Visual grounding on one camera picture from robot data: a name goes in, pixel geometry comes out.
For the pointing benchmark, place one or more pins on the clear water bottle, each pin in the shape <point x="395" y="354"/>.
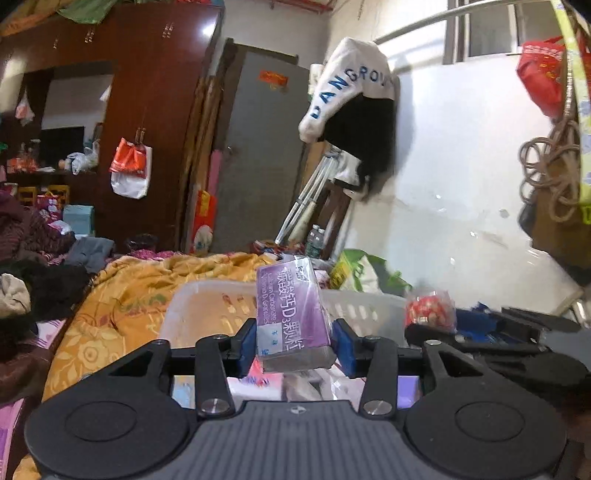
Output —
<point x="322" y="241"/>
<point x="311" y="242"/>

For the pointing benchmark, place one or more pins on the lavender box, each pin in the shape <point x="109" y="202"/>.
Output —
<point x="408" y="392"/>

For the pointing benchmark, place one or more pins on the metal rail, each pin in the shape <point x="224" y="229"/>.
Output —
<point x="415" y="25"/>

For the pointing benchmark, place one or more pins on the pink board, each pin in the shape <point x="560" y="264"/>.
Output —
<point x="215" y="177"/>

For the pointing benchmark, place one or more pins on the grey jeans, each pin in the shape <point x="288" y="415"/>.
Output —
<point x="90" y="254"/>

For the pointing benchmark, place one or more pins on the maroon knit garment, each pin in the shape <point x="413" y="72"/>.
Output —
<point x="32" y="230"/>

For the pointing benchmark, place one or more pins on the yellow floral blanket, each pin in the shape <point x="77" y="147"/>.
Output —
<point x="124" y="295"/>

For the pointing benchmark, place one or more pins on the red and white plastic bag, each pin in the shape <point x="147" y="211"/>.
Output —
<point x="129" y="184"/>

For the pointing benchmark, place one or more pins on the red printed pack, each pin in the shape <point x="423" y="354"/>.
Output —
<point x="50" y="207"/>

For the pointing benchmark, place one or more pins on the brown hanging bag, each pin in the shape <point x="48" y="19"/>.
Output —
<point x="558" y="249"/>

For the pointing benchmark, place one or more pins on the white plastic basket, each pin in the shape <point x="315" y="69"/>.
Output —
<point x="207" y="309"/>

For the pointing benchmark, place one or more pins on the leaning wooden boards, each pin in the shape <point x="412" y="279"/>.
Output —
<point x="201" y="138"/>

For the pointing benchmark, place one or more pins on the green cloth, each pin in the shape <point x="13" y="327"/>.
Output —
<point x="87" y="10"/>

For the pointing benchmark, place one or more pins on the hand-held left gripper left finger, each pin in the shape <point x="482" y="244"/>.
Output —
<point x="247" y="346"/>

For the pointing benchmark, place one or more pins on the yellow-green pole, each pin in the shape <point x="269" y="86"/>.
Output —
<point x="575" y="69"/>

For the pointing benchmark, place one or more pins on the grey door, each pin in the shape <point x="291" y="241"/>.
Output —
<point x="258" y="161"/>

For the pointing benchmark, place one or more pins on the brown wooden wardrobe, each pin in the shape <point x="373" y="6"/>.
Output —
<point x="147" y="106"/>

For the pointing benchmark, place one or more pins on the window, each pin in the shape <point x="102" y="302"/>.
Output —
<point x="489" y="32"/>

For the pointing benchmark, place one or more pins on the black television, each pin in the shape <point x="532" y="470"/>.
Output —
<point x="60" y="145"/>

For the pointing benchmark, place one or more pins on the white jacket with blue letters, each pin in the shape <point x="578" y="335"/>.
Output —
<point x="351" y="60"/>

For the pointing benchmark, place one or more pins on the pink and white plastic bag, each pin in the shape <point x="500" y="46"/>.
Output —
<point x="25" y="110"/>

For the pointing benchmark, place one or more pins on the black fleece garment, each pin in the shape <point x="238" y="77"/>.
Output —
<point x="55" y="288"/>

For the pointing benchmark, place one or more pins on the beige cloth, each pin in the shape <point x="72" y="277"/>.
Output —
<point x="14" y="295"/>

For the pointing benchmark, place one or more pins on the orange cloth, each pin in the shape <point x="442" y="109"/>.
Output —
<point x="27" y="18"/>

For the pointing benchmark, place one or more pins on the white packet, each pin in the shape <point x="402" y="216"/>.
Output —
<point x="318" y="385"/>

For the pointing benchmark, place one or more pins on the green and white bag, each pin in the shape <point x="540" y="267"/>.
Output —
<point x="360" y="272"/>

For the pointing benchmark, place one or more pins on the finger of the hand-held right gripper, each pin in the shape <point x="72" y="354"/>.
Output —
<point x="480" y="344"/>
<point x="535" y="318"/>

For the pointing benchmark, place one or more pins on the dark brown garment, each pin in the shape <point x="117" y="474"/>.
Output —
<point x="18" y="369"/>

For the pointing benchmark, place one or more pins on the teal box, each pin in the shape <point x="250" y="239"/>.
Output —
<point x="78" y="220"/>

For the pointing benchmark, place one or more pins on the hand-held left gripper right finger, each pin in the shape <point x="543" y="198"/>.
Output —
<point x="344" y="346"/>

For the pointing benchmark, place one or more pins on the purple medicine box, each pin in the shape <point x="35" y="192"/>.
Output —
<point x="291" y="314"/>

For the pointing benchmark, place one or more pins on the red door label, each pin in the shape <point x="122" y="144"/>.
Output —
<point x="274" y="79"/>

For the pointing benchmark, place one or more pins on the red and yellow printed bag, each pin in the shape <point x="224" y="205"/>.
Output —
<point x="203" y="226"/>

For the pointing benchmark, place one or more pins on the black hanging garment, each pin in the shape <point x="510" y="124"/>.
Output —
<point x="369" y="138"/>

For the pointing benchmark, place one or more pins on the red patterned snack packet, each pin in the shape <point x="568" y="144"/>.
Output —
<point x="429" y="309"/>

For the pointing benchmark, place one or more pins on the metal crutches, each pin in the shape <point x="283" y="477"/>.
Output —
<point x="307" y="198"/>

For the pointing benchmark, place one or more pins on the white cloth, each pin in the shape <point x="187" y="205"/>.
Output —
<point x="351" y="170"/>

